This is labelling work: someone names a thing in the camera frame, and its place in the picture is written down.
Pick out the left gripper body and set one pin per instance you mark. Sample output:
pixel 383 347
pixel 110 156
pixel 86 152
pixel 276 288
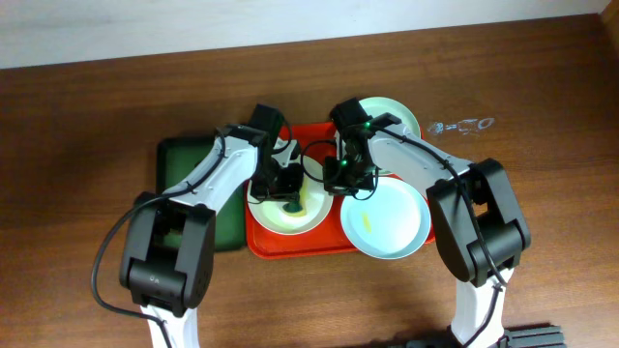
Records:
pixel 283 184

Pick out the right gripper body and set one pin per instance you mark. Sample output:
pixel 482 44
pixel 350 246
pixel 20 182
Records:
pixel 345 179

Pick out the yellow green scrub sponge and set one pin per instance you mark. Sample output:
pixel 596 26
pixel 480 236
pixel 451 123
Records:
pixel 298 208

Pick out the white plate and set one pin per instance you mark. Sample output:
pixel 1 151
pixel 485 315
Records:
pixel 269 213

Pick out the light blue plate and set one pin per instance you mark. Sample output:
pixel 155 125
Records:
pixel 394 223

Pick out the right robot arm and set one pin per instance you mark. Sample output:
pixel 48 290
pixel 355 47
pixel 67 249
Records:
pixel 479 228

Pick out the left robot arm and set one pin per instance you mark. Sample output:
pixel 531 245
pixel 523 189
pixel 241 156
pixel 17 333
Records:
pixel 168 256

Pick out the red plastic tray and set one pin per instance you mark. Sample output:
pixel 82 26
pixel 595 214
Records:
pixel 327 237

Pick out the black tray with green water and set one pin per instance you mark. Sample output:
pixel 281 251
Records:
pixel 176 158

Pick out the mint green plate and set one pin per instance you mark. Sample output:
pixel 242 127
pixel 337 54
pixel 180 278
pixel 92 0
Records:
pixel 401 116

